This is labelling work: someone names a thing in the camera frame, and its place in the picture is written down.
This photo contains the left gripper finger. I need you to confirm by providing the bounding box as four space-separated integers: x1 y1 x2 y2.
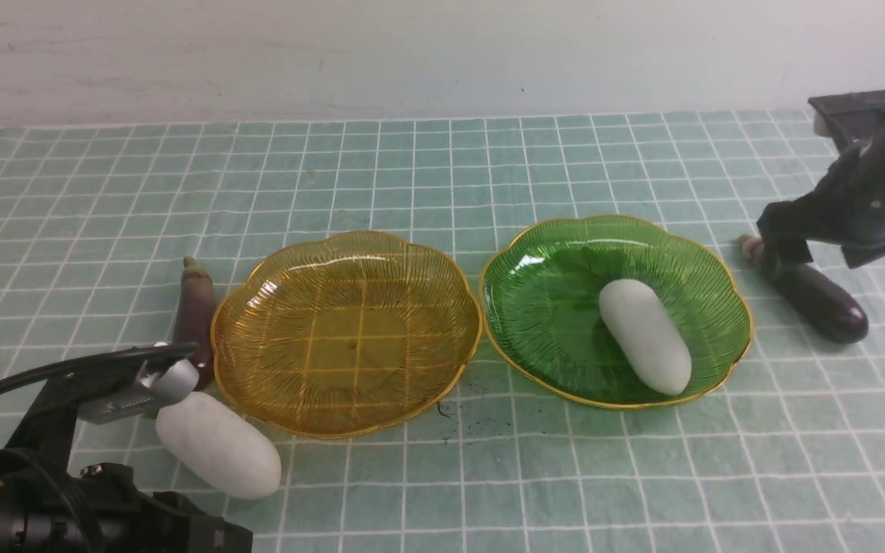
66 343 199 377
78 361 200 425

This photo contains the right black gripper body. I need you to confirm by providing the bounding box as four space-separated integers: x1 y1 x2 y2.
809 90 885 269

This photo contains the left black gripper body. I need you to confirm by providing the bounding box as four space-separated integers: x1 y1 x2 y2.
0 369 254 552

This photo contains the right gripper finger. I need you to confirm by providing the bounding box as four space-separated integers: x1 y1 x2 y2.
757 194 840 240
757 231 814 273

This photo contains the dark purple eggplant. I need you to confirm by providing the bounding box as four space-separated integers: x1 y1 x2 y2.
737 234 870 344

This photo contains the white radish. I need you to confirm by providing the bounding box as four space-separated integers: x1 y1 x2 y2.
155 392 282 500
599 279 692 396

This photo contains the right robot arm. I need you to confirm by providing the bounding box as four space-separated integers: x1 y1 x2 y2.
757 90 885 270

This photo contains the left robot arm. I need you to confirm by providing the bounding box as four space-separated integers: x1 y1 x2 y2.
0 343 254 552

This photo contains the green checkered tablecloth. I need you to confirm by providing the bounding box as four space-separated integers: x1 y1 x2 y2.
0 110 885 552

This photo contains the amber plastic plate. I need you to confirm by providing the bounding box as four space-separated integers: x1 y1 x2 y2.
210 230 482 439

